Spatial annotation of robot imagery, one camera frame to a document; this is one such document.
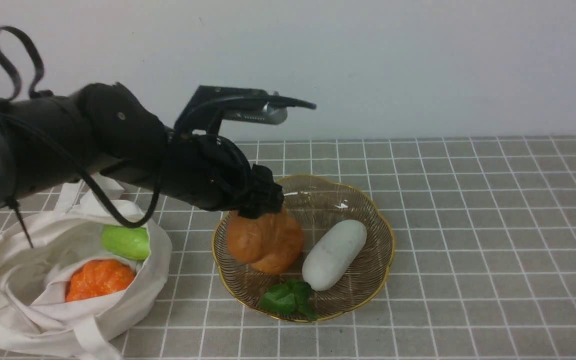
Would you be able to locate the green cucumber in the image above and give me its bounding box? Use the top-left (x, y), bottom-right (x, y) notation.
top-left (100, 225), bottom-right (151, 261)

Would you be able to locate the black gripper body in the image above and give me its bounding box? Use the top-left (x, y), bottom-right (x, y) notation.
top-left (160, 133), bottom-right (255, 211)

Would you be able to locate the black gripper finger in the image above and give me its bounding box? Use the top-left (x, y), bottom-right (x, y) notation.
top-left (238, 164), bottom-right (284, 219)

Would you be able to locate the white radish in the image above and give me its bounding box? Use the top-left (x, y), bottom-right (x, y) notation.
top-left (301, 219), bottom-right (367, 292)

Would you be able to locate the grey checked tablecloth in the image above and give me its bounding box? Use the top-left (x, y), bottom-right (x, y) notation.
top-left (0, 135), bottom-right (576, 360)

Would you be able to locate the brown potato in bowl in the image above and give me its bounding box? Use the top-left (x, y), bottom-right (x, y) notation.
top-left (250, 216), bottom-right (306, 275)

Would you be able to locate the white cloth tote bag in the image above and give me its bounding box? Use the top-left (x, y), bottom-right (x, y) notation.
top-left (0, 185), bottom-right (172, 360)

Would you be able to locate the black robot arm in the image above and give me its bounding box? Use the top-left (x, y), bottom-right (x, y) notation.
top-left (0, 83), bottom-right (284, 219)

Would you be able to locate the orange pumpkin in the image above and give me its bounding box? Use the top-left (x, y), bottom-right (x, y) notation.
top-left (65, 259), bottom-right (136, 302)

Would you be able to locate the black cable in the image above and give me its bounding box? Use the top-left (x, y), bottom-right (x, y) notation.
top-left (0, 26), bottom-right (269, 249)

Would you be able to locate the brown potato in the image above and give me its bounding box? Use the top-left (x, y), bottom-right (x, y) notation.
top-left (226, 208), bottom-right (288, 264)
top-left (250, 216), bottom-right (306, 275)

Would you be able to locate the gold rimmed glass bowl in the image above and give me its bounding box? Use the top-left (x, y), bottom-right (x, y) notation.
top-left (211, 174), bottom-right (396, 323)

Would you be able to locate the green leafy vegetable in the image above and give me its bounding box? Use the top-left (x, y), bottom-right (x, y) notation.
top-left (258, 279), bottom-right (318, 321)

